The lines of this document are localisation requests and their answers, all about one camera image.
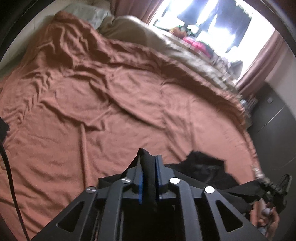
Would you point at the person's right hand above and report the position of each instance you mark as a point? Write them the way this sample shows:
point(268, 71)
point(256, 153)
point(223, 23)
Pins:
point(268, 220)

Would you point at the dark hanging wide garment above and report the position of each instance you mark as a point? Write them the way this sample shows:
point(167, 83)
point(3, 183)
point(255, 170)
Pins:
point(233, 25)

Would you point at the pink plush cushion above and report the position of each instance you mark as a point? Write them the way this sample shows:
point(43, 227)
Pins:
point(196, 44)

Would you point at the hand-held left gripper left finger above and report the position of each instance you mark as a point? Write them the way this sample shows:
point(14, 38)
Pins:
point(140, 185)

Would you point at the pale green pillow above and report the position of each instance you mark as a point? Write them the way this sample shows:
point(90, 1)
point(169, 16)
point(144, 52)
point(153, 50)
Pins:
point(92, 14)

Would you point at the pink curtain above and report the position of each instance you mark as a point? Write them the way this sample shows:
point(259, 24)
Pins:
point(261, 62)
point(138, 9)

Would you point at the brown bed blanket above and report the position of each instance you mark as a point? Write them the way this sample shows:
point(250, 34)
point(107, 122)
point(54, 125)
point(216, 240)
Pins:
point(92, 92)

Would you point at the dark hanging long garment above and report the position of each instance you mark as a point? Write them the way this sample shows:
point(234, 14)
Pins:
point(196, 11)

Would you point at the black button-up jacket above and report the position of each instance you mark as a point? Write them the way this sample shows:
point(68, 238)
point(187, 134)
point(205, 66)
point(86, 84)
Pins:
point(198, 166)

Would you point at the beige duvet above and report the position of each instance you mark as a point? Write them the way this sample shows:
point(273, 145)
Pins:
point(138, 32)

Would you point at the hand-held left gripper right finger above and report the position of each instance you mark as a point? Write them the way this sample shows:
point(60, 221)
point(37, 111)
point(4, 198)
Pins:
point(159, 183)

